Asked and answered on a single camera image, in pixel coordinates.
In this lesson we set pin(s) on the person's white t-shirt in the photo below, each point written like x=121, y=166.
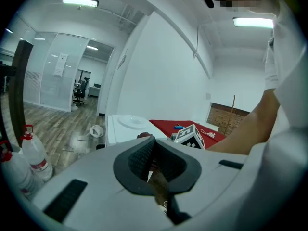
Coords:
x=288, y=68

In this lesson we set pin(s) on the black office chair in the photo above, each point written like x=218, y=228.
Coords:
x=80, y=90

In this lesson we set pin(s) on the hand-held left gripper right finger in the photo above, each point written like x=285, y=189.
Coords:
x=190, y=174

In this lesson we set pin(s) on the brown cleaning cloth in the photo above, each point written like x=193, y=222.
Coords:
x=144, y=135

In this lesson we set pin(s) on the white plastic bag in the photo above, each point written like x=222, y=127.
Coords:
x=97, y=131

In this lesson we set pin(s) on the frosted glass partition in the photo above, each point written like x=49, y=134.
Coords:
x=60, y=80

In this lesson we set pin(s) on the white paper notice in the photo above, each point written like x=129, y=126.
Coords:
x=61, y=64

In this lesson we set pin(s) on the person's right forearm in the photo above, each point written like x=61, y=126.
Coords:
x=252, y=129

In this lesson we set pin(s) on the long ceiling light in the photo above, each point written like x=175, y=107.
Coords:
x=92, y=47
x=80, y=2
x=252, y=22

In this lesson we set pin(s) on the white office desk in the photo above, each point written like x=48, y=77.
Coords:
x=94, y=90

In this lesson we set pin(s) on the clear water bottle red cap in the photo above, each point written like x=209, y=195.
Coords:
x=36, y=153
x=14, y=172

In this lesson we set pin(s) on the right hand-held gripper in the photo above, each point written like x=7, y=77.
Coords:
x=188, y=135

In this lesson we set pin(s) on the white water dispenser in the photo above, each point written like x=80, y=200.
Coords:
x=127, y=129

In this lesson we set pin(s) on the white table with red cover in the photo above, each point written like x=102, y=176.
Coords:
x=166, y=126

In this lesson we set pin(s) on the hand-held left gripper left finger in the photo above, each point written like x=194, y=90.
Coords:
x=122, y=172

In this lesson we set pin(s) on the wall sign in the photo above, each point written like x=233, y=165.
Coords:
x=122, y=59

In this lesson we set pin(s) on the thin wooden stick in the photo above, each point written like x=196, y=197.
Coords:
x=231, y=114

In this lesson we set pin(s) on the white wall box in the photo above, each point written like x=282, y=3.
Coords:
x=208, y=97

